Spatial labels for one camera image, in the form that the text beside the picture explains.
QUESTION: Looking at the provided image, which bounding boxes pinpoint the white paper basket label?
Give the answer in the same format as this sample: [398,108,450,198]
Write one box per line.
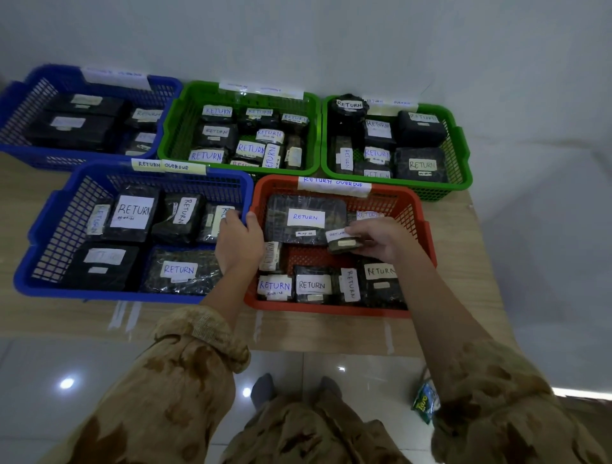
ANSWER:
[81,66,152,91]
[297,176,373,198]
[362,98,419,116]
[131,158,208,176]

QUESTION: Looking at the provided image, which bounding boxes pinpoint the person's right forearm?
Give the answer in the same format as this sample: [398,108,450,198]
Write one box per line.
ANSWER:
[396,249,611,464]

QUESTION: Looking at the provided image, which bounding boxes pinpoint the blue plastic basket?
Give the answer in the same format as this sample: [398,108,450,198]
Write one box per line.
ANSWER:
[13,160,254,305]
[0,64,183,172]

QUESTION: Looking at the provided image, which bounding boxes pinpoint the person's left forearm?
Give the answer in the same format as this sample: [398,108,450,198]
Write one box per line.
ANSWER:
[40,268,252,464]

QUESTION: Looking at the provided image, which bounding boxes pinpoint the small packet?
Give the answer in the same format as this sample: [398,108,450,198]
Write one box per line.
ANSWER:
[326,228,367,254]

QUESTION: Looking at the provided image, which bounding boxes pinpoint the grey shoe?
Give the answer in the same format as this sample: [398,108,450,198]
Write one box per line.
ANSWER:
[319,376,343,400]
[251,373,276,412]

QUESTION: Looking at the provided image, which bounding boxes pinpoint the person's left hand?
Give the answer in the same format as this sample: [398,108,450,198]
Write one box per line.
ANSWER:
[215,209,266,281]

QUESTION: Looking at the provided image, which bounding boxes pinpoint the green plastic basket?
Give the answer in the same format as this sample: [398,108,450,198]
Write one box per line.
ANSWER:
[320,94,474,202]
[158,80,322,178]

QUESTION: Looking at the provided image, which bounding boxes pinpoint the large black wrapped parcel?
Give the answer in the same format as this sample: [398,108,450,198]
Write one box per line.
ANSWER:
[47,93,128,118]
[26,113,118,153]

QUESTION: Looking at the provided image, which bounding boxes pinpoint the person's right hand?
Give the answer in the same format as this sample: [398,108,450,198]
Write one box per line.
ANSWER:
[344,216,422,265]

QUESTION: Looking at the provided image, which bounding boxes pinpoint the red plastic basket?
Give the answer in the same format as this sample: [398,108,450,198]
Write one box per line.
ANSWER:
[243,174,438,319]

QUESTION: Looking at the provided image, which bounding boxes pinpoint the green snack packet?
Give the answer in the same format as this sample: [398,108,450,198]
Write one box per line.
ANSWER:
[411,380,441,425]

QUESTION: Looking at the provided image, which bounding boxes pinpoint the small black wrapped parcel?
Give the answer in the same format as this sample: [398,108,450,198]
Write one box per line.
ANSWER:
[125,107,164,131]
[120,131,158,157]

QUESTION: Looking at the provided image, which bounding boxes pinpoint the camouflage trousers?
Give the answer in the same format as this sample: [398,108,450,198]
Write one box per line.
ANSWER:
[220,389,413,464]

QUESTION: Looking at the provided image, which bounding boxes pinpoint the pile of black labelled parcels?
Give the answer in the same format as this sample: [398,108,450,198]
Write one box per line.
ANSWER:
[187,104,310,170]
[257,193,408,309]
[63,185,237,295]
[328,94,449,184]

